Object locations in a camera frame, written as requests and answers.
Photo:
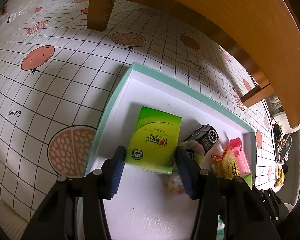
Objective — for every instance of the wooden nightstand cabinet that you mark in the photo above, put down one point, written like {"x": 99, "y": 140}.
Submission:
{"x": 262, "y": 35}

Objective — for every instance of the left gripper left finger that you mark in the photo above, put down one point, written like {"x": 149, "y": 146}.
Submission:
{"x": 117, "y": 166}

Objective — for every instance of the yellow toy pile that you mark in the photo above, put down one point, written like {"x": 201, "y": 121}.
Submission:
{"x": 279, "y": 176}

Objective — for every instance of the white teal shallow tray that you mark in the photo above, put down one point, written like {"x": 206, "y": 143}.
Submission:
{"x": 142, "y": 207}

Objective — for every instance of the clear plastic bag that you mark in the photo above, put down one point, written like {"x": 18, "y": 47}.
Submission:
{"x": 10, "y": 21}

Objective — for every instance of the black tangled item pile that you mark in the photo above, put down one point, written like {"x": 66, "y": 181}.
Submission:
{"x": 277, "y": 134}

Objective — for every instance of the yellow snack packet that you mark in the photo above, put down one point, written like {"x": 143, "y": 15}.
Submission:
{"x": 224, "y": 165}

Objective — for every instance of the pink hair roller clip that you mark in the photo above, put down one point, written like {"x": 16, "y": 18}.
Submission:
{"x": 240, "y": 157}

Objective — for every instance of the smartphone on floor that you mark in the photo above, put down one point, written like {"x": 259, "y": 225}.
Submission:
{"x": 284, "y": 146}

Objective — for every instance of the black toy car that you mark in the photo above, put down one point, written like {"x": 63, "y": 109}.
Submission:
{"x": 206, "y": 136}

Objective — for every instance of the green tissue pack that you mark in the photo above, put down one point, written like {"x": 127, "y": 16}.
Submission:
{"x": 154, "y": 140}
{"x": 248, "y": 178}

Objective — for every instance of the white fuzzy rug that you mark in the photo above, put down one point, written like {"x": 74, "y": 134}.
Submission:
{"x": 11, "y": 223}

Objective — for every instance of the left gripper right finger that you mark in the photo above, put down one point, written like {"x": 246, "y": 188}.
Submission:
{"x": 188, "y": 170}

